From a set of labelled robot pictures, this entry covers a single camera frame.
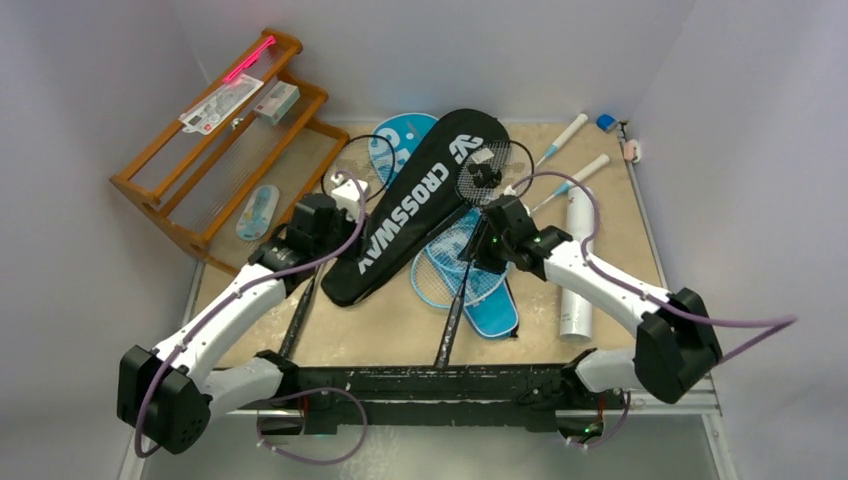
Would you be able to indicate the blue racket cover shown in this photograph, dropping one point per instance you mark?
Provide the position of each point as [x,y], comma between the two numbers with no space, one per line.
[490,311]

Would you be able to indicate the blue white plastic packet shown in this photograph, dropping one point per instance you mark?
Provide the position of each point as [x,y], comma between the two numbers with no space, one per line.
[257,215]

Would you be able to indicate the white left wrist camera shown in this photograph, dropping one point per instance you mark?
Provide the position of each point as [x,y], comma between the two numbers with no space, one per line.
[350,195]

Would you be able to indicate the black badminton racket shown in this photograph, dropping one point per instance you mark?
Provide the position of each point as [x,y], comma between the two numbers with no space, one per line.
[355,157]
[482,177]

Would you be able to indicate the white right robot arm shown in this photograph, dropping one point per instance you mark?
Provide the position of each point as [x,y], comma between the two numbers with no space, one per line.
[673,348]

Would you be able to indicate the clear stationery packet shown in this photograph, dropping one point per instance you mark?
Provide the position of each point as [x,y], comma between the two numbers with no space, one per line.
[214,109]

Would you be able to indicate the light blue badminton racket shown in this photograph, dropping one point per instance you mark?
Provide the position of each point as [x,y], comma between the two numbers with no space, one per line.
[572,129]
[436,272]

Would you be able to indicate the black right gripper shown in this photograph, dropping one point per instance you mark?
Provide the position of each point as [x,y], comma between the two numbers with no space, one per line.
[483,175]

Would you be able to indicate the black metal base frame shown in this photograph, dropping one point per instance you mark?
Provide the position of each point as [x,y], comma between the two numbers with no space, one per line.
[536,397]

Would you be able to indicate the black Crossway racket cover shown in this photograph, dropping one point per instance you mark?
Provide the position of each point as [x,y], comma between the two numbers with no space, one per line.
[419,203]

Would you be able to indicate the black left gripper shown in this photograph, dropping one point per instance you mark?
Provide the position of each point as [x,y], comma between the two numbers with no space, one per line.
[341,217]

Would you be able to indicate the small white box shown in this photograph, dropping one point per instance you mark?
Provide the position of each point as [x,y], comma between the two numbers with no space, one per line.
[277,102]

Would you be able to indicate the wooden shelf rack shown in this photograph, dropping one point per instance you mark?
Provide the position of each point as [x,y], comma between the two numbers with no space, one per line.
[194,187]

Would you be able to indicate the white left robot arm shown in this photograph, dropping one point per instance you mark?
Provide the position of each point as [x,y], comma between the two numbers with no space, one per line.
[171,392]

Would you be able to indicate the small blue block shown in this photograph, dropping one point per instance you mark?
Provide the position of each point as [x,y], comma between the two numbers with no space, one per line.
[606,122]

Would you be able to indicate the pink white clip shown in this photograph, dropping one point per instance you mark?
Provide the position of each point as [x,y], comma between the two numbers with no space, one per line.
[632,151]

